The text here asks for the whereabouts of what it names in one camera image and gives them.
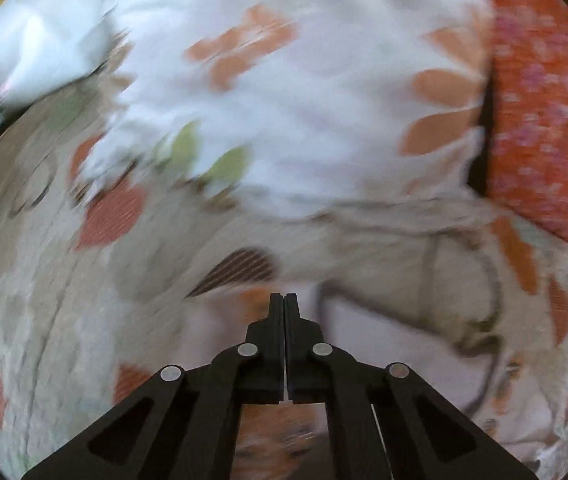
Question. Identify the white pillow at left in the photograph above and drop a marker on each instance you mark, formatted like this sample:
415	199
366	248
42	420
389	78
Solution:
38	35

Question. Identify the orange dotted pillow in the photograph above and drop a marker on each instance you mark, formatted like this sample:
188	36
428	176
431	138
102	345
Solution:
544	110

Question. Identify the small pale printed garment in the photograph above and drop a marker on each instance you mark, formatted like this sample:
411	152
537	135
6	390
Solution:
389	325

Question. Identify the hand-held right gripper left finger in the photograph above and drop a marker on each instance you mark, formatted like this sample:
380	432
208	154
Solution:
275	332

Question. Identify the quilted heart print bedspread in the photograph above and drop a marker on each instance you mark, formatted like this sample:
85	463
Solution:
63	310

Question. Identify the white floral pillow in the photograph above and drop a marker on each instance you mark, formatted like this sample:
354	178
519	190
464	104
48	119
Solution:
314	110

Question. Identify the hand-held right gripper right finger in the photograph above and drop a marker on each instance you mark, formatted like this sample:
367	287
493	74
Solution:
292	332

